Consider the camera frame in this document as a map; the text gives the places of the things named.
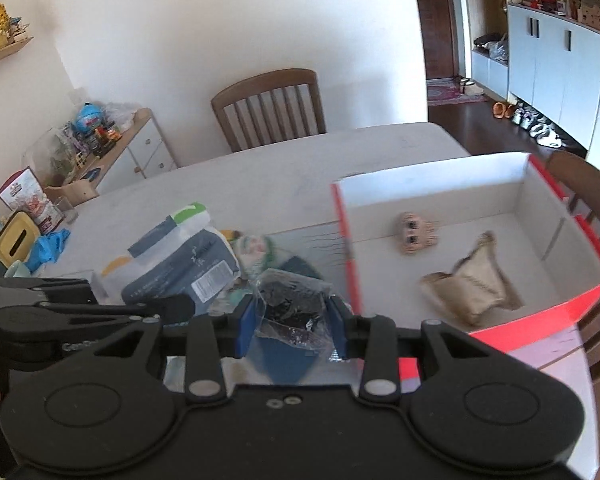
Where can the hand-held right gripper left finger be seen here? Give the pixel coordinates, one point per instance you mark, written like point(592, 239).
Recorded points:
point(243, 327)

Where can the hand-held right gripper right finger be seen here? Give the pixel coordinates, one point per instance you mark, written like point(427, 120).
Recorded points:
point(338, 329)

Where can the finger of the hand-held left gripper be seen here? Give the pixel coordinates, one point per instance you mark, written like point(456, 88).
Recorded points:
point(145, 307)
point(55, 290)

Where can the clear plastic bag dark contents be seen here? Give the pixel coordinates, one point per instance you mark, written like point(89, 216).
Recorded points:
point(292, 305)

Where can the red and white cardboard box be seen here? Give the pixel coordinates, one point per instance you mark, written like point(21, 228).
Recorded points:
point(480, 200)

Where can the blue cloth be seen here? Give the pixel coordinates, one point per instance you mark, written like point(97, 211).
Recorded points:
point(47, 250)

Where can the white and yellow packet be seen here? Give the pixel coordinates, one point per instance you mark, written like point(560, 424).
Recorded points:
point(115, 275)

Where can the grey-blue plastic packet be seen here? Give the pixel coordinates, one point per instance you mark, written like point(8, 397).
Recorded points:
point(180, 272)

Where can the yellow and grey tissue box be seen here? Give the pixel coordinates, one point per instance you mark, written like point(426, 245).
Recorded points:
point(10, 242)

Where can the white packet dark blue panel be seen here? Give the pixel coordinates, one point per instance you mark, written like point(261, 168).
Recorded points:
point(155, 240)

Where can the drinking glass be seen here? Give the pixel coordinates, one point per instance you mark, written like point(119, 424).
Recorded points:
point(67, 211)

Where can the red and white snack box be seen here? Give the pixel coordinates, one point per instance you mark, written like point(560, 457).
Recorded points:
point(27, 195)

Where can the white and green packet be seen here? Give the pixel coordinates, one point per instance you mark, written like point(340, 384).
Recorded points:
point(190, 212)

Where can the small doll face toy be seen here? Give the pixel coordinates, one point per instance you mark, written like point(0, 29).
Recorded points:
point(416, 232)

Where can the clear plastic bin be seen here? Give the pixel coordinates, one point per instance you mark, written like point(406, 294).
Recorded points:
point(47, 157)

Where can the beige cloth pouch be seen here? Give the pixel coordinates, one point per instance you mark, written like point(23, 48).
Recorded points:
point(472, 282)

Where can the white wooden-top sideboard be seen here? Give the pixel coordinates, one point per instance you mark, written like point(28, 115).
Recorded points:
point(135, 155)

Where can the blue globe toy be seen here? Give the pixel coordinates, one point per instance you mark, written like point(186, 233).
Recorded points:
point(89, 116)

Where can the brown wooden slat-back chair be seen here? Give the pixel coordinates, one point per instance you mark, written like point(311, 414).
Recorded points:
point(595, 220)
point(267, 110)

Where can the patterned door mat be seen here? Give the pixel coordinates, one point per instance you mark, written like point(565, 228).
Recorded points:
point(452, 95)

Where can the pair of pale slippers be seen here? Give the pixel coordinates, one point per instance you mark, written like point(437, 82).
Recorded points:
point(467, 87)

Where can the pair of orange shoes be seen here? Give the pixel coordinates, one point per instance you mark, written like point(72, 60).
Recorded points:
point(503, 110)

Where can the row of shoes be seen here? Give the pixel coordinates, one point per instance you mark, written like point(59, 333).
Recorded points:
point(537, 127)

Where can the dark brown door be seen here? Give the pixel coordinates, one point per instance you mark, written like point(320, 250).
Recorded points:
point(435, 25)

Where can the pale blue hallway cabinet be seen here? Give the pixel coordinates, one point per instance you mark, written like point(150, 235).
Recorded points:
point(555, 60)

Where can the wooden wall shelf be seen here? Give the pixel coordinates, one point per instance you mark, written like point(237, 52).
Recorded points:
point(5, 55)

